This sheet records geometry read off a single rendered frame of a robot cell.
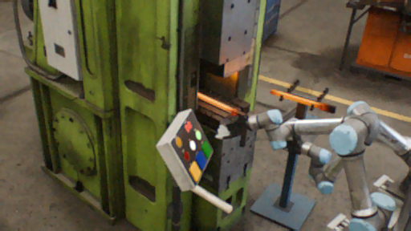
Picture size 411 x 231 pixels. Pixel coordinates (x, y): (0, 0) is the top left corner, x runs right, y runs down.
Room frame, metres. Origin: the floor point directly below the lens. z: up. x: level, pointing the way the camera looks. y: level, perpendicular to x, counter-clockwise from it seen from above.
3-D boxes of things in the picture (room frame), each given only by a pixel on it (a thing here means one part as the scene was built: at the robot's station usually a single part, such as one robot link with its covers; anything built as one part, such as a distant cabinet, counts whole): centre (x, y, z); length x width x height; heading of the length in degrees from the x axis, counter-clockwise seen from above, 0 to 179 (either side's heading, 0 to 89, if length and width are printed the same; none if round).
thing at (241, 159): (2.54, -0.01, 0.69); 0.56 x 0.38 x 0.45; 51
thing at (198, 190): (2.04, 0.00, 0.62); 0.44 x 0.05 x 0.05; 51
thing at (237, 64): (2.49, 0.02, 1.32); 0.42 x 0.20 x 0.10; 51
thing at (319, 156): (2.00, -0.63, 0.98); 0.11 x 0.08 x 0.09; 51
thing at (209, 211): (2.54, -0.01, 0.23); 0.55 x 0.37 x 0.47; 51
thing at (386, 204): (1.58, -0.83, 0.98); 0.13 x 0.12 x 0.14; 139
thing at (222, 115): (2.49, 0.02, 0.96); 0.42 x 0.20 x 0.09; 51
